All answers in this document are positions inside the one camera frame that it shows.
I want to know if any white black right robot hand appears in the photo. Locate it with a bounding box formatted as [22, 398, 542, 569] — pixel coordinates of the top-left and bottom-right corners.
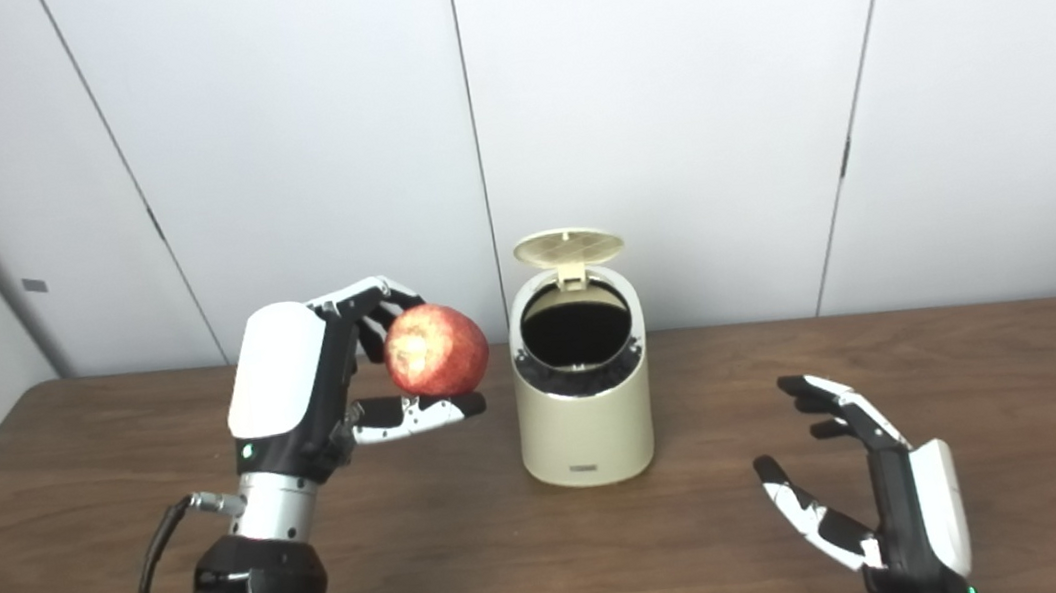
[743, 356, 978, 593]

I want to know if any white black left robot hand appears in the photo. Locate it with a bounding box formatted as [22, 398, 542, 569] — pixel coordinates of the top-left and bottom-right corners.
[213, 264, 495, 495]

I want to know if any red apple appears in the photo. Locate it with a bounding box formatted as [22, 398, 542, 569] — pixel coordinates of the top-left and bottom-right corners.
[378, 297, 496, 405]

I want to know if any cream-colored bin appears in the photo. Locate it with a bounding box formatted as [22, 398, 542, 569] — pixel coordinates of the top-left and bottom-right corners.
[499, 258, 664, 496]

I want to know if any cream round bin lid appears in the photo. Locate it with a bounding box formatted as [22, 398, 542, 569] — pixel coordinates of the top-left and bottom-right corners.
[510, 221, 630, 298]

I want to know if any black bin liner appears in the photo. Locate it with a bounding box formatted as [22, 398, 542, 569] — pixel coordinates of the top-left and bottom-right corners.
[512, 333, 649, 405]

